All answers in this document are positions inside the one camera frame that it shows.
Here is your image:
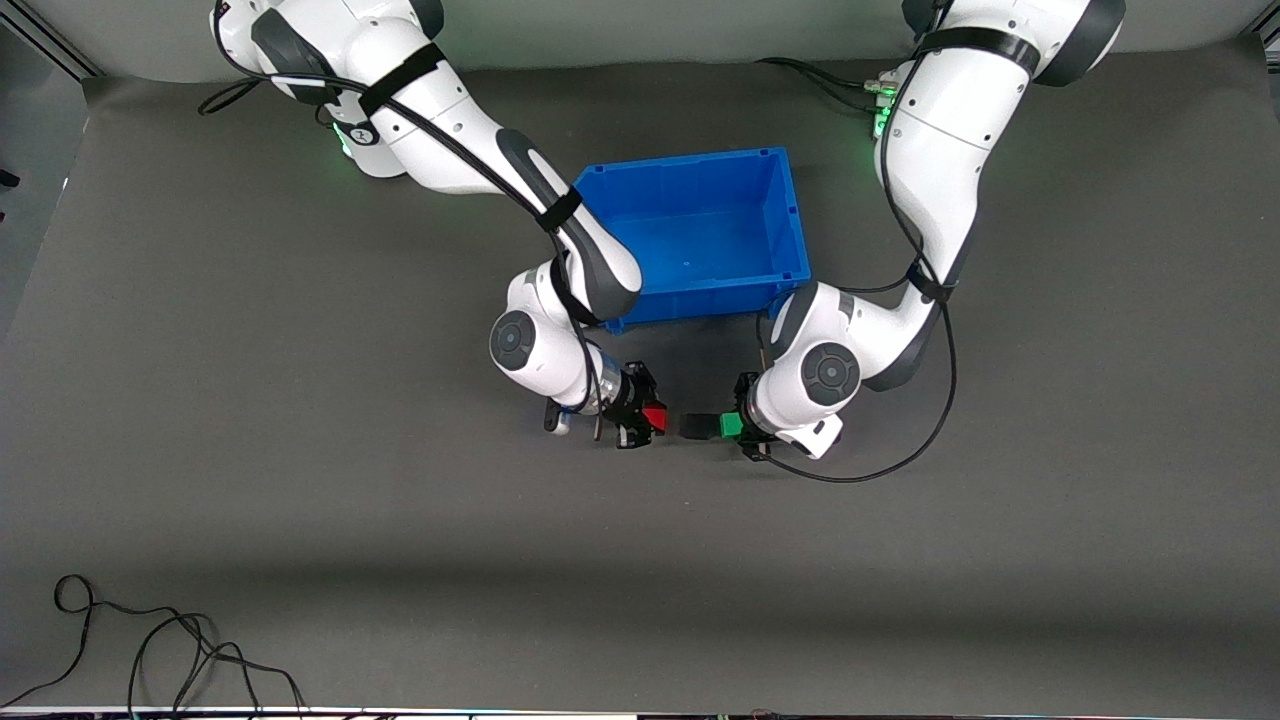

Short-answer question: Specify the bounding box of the loose thin black cable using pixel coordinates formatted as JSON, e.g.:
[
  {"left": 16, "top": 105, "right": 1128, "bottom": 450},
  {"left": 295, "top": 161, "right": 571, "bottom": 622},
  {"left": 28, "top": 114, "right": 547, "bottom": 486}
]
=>
[{"left": 0, "top": 574, "right": 309, "bottom": 713}]

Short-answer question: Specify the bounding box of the dark gray table mat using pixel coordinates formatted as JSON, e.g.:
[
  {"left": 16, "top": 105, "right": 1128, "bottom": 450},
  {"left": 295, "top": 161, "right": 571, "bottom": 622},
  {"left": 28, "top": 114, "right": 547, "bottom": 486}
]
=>
[{"left": 0, "top": 35, "right": 1280, "bottom": 713}]

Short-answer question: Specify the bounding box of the blue plastic storage bin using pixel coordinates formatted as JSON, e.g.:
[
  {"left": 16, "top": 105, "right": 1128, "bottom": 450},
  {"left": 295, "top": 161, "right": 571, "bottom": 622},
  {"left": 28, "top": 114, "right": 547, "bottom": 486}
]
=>
[{"left": 572, "top": 147, "right": 812, "bottom": 334}]

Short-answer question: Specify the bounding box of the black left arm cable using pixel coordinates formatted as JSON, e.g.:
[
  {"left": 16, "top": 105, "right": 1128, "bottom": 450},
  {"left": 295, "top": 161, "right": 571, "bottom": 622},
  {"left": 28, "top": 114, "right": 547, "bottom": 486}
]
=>
[{"left": 755, "top": 0, "right": 959, "bottom": 485}]

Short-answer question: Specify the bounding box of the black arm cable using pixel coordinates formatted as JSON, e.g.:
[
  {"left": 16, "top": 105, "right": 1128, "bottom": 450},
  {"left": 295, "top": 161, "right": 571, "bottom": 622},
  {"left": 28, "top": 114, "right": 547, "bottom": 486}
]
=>
[
  {"left": 755, "top": 0, "right": 959, "bottom": 485},
  {"left": 197, "top": 0, "right": 603, "bottom": 413}
]

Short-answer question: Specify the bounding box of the black left base cable bundle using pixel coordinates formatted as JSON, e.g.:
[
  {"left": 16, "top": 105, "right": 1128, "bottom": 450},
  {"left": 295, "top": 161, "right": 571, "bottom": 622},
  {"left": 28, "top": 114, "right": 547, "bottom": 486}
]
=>
[{"left": 753, "top": 56, "right": 901, "bottom": 113}]

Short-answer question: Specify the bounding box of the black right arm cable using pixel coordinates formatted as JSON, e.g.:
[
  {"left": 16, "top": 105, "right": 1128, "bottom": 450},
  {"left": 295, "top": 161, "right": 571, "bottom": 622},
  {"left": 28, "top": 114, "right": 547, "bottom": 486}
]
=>
[{"left": 197, "top": 0, "right": 603, "bottom": 413}]

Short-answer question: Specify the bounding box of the aluminium frame rail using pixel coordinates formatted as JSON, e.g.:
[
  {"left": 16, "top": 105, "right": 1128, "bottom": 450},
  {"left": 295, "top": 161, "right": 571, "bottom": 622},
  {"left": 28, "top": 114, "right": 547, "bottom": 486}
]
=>
[
  {"left": 1243, "top": 20, "right": 1280, "bottom": 73},
  {"left": 0, "top": 0, "right": 103, "bottom": 81}
]

